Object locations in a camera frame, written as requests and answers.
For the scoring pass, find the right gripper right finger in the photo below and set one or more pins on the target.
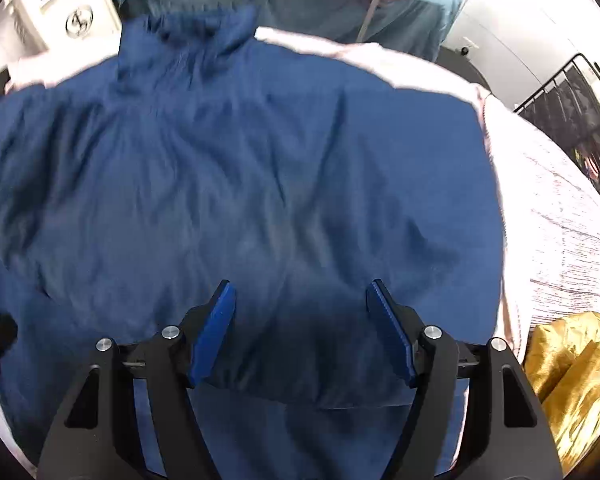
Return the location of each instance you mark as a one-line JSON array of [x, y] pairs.
[[506, 433]]

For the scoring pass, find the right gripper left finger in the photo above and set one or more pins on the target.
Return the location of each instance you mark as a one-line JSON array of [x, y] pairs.
[[95, 435]]

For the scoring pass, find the navy blue jacket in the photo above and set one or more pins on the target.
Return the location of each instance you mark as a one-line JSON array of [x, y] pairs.
[[271, 421]]

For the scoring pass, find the yellow garment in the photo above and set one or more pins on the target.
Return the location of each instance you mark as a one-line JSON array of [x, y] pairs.
[[563, 368]]

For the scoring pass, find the pink bed sheet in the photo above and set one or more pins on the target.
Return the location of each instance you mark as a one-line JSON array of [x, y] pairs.
[[545, 209]]

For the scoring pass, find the black metal rack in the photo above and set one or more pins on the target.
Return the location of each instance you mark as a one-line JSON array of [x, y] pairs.
[[567, 109]]

